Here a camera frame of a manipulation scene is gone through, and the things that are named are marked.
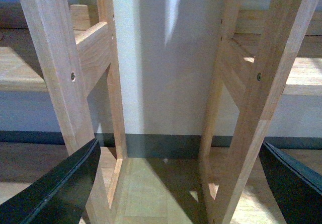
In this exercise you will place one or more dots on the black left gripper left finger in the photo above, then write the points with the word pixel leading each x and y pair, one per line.
pixel 59 196

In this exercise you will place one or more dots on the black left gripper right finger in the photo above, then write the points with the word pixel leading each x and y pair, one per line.
pixel 295 187

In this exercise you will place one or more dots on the wooden stool frame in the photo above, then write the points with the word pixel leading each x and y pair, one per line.
pixel 185 55

